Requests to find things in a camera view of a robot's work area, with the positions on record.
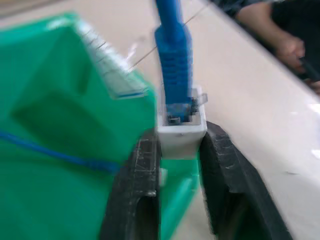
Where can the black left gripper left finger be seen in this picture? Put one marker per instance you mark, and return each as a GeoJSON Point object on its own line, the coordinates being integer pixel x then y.
{"type": "Point", "coordinates": [132, 197]}

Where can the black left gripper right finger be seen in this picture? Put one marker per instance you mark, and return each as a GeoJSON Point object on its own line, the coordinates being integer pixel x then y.
{"type": "Point", "coordinates": [237, 190]}

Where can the white network coupler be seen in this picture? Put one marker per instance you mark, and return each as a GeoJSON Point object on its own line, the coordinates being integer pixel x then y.
{"type": "Point", "coordinates": [181, 140]}

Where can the green plastic bin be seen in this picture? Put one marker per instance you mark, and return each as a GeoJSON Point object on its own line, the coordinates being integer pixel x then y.
{"type": "Point", "coordinates": [65, 130]}

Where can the person's bare hand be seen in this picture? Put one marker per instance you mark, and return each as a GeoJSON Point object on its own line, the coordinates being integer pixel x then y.
{"type": "Point", "coordinates": [291, 51]}

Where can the black handheld object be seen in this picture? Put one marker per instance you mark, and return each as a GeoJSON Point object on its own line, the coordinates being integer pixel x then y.
{"type": "Point", "coordinates": [311, 70]}

